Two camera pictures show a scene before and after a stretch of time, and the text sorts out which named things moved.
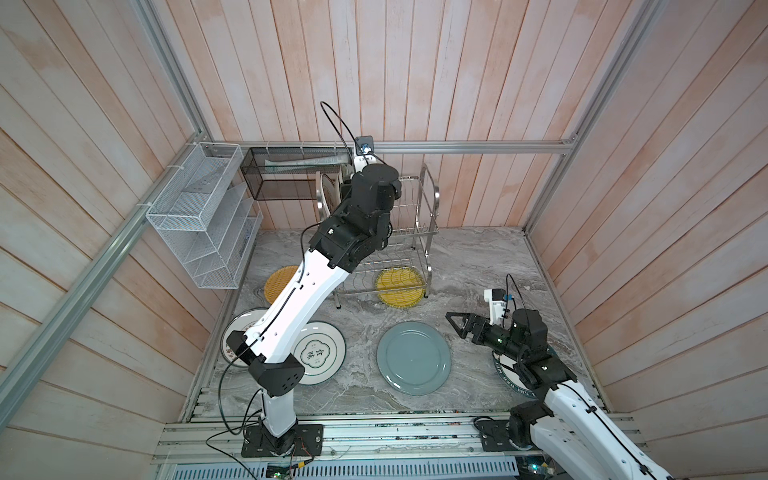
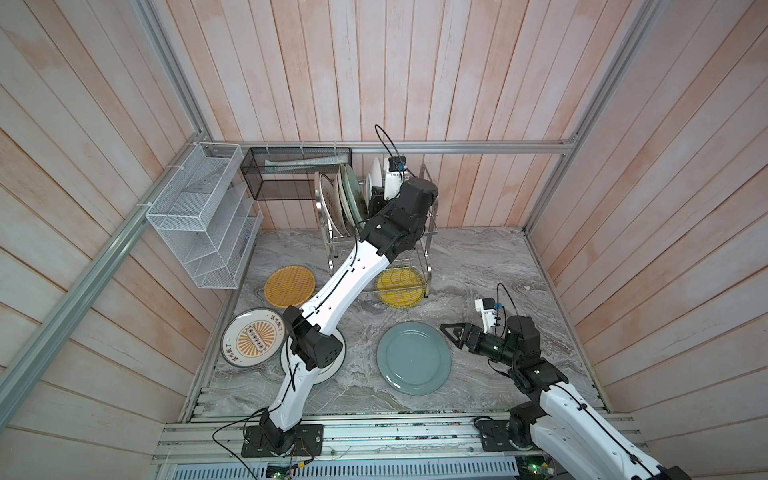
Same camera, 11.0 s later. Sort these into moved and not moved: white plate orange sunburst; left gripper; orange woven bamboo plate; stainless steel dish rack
Moved: left gripper
Not moved: white plate orange sunburst; orange woven bamboo plate; stainless steel dish rack
